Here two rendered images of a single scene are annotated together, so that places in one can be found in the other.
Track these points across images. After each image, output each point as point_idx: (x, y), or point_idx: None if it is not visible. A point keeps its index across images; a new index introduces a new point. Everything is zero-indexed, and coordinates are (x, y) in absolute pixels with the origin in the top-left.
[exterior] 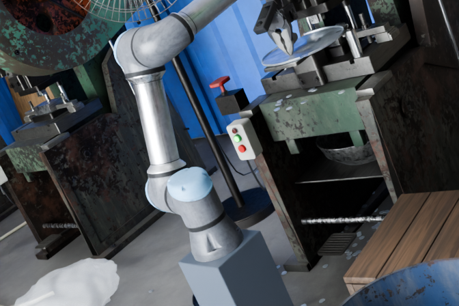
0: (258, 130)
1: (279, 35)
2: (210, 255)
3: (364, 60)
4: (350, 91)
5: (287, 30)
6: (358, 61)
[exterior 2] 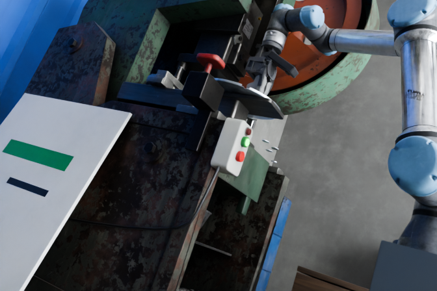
0: None
1: (266, 82)
2: None
3: (252, 147)
4: (266, 164)
5: (271, 86)
6: (250, 144)
